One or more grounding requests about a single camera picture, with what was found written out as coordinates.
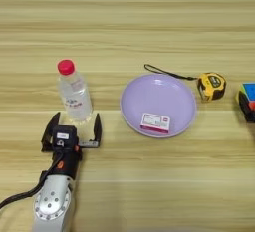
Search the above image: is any lilac round plate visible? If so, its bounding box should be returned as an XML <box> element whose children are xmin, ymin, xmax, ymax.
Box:
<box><xmin>120</xmin><ymin>73</ymin><xmax>198</xmax><ymax>139</ymax></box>

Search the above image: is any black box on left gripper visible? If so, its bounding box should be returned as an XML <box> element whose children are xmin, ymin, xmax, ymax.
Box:
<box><xmin>52</xmin><ymin>124</ymin><xmax>80</xmax><ymax>150</ymax></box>

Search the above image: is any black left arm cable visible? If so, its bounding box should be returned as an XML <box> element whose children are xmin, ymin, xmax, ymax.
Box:
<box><xmin>0</xmin><ymin>154</ymin><xmax>65</xmax><ymax>210</ymax></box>

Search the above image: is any multicoloured puzzle cube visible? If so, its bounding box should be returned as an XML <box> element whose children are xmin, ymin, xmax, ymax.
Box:
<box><xmin>237</xmin><ymin>82</ymin><xmax>255</xmax><ymax>123</ymax></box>

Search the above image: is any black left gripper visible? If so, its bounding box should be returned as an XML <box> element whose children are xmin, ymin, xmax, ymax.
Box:
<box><xmin>41</xmin><ymin>111</ymin><xmax>103</xmax><ymax>181</ymax></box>

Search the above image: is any white and pink card box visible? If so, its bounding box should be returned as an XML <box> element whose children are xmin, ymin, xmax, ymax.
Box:
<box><xmin>139</xmin><ymin>112</ymin><xmax>171</xmax><ymax>134</ymax></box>

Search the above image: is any yellow black tape measure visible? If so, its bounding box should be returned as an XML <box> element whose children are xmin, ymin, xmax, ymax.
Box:
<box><xmin>143</xmin><ymin>63</ymin><xmax>227</xmax><ymax>103</ymax></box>

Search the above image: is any clear bottle with red cap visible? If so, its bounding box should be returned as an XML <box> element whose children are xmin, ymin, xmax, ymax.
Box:
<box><xmin>55</xmin><ymin>59</ymin><xmax>94</xmax><ymax>124</ymax></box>

